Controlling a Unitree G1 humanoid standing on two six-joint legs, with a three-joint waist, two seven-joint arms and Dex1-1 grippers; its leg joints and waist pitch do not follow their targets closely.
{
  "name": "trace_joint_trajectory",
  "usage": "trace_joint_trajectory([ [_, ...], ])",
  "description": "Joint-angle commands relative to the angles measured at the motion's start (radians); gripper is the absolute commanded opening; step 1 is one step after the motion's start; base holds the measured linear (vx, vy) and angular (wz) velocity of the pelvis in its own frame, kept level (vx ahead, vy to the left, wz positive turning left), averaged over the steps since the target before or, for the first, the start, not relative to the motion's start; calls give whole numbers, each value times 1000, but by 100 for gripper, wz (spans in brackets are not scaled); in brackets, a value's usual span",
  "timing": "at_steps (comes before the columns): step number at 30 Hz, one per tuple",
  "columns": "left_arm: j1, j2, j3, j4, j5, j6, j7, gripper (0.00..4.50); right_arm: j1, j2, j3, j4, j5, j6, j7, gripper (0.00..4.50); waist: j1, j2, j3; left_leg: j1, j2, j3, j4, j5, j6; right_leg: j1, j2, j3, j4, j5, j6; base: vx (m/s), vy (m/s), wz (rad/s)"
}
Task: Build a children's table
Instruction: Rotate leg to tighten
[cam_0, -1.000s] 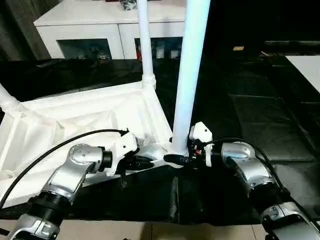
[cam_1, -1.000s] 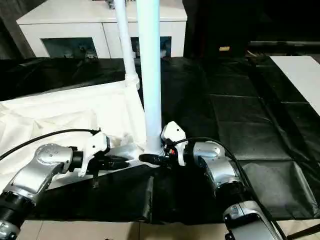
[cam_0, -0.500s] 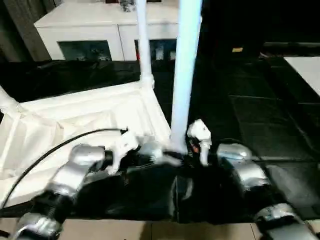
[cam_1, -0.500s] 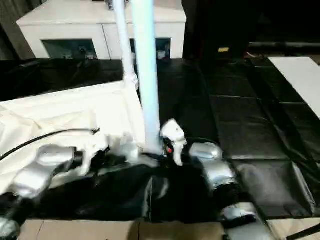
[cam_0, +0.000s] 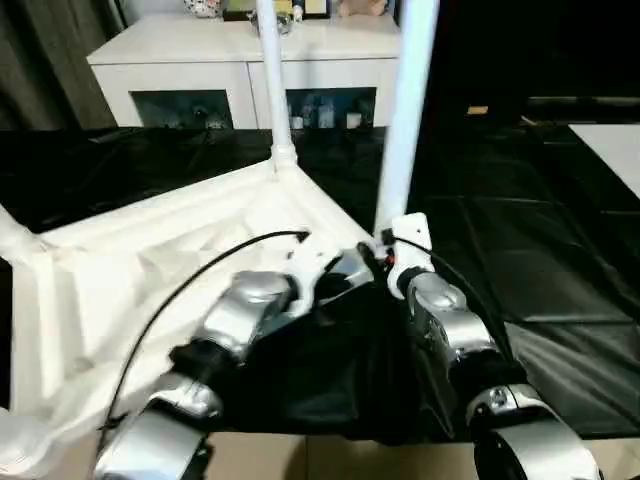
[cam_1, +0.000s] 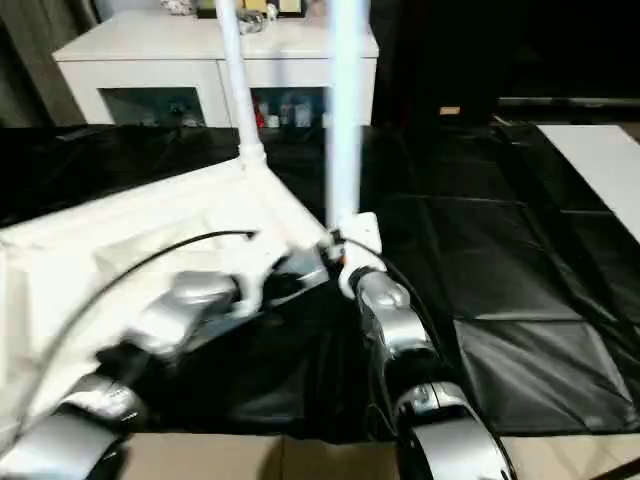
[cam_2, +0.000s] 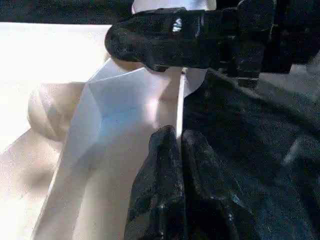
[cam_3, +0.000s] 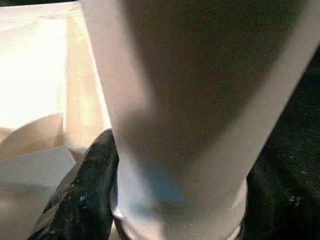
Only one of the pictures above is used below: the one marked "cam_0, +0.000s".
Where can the white plastic table top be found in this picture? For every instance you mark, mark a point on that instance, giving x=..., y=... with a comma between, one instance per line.
x=125, y=280

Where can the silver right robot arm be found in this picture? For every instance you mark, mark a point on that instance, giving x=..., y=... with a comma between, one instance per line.
x=450, y=320

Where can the black mat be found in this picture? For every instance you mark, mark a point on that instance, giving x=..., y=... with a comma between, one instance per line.
x=500, y=240

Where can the beige plush teddy bear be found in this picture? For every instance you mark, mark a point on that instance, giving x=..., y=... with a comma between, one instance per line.
x=362, y=6

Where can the white side table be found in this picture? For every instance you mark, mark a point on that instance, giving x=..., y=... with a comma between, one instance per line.
x=610, y=155

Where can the black box with yellow label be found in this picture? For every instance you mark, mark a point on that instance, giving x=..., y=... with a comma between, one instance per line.
x=525, y=50

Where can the black framed plaque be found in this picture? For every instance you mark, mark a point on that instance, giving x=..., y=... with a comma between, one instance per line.
x=240, y=10
x=316, y=7

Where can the white cabinet with glass doors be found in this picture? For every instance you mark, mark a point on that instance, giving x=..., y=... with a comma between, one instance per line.
x=190, y=60

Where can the white spotted plush toy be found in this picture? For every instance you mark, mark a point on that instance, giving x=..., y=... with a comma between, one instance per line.
x=202, y=6

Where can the grey curtain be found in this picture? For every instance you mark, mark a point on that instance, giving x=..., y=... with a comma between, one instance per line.
x=50, y=60

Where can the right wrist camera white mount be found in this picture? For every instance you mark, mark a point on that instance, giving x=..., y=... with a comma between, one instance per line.
x=412, y=240

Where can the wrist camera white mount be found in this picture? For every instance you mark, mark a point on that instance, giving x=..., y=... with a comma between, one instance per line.
x=307, y=265
x=412, y=240

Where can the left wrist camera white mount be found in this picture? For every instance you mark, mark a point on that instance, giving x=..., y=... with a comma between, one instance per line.
x=307, y=265

